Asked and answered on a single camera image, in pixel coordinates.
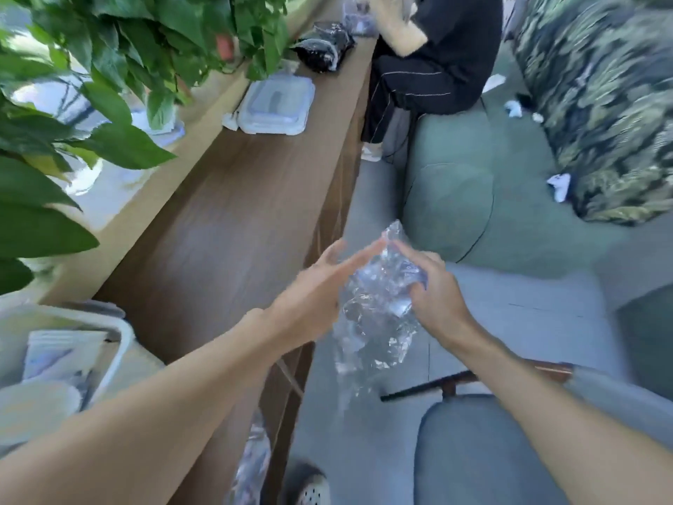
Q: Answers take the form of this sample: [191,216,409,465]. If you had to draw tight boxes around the person's right hand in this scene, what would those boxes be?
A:
[391,240,477,354]

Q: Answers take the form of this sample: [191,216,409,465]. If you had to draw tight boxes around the person's left hand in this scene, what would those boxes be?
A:
[262,237,389,357]

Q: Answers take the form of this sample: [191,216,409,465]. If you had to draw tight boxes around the clear plastic bag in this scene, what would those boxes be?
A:
[331,220,430,412]

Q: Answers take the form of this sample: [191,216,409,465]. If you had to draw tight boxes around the person's left forearm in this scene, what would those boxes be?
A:
[0,309,289,505]

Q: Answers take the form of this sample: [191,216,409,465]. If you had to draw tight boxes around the person's right forearm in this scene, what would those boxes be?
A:
[447,325,673,505]

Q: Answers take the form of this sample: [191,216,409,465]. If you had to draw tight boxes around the green fabric sofa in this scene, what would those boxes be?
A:
[401,42,632,279]

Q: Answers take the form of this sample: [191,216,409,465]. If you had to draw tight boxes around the brown wooden cabinet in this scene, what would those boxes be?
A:
[92,0,379,505]

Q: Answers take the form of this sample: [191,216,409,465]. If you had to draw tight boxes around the grey upholstered chair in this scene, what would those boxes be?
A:
[380,360,673,505]

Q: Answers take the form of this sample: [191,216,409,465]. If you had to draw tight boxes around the clear lidded food container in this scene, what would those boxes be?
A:
[236,73,316,136]

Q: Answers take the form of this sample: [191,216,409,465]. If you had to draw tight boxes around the black plastic bag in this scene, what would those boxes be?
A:
[291,21,356,73]

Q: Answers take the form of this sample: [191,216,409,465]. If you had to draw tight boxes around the person's dotted shoe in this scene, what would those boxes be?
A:
[283,459,332,505]

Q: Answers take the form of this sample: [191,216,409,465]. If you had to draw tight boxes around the clear plastic wrap bundle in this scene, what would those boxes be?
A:
[225,409,272,505]

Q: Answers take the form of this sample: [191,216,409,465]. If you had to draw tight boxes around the white plant pot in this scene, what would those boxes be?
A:
[129,109,186,149]

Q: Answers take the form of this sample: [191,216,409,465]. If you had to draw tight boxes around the clear plastic tub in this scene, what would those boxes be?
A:
[342,0,380,38]

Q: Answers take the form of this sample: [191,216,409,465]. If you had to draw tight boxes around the camouflage patterned cushion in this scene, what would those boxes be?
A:
[511,0,673,225]

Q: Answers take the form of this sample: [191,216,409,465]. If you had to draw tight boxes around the white paper packet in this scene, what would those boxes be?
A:
[22,330,109,385]

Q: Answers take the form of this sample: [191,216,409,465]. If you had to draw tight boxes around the green leafy potted plant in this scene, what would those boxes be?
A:
[0,0,291,296]

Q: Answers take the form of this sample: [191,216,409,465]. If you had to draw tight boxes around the white round pad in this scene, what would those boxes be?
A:
[0,383,83,449]

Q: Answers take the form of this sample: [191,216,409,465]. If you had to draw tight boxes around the white wire basket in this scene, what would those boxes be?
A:
[0,304,136,460]

